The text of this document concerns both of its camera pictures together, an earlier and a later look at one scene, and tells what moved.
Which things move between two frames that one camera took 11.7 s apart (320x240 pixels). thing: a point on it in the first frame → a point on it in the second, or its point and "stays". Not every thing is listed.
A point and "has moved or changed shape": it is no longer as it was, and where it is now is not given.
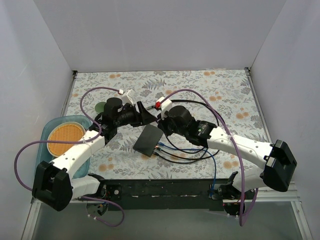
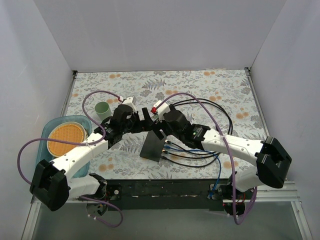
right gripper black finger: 166,126 → 156,127
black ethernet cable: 201,159 → 168,142
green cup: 99,106 stays
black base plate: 191,194 stays
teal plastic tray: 42,154 stays
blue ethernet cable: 163,144 has moved or changed shape
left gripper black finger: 147,117 → 148,122
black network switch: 148,140 has moved or changed shape
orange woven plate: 68,131 stays
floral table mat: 224,98 stays
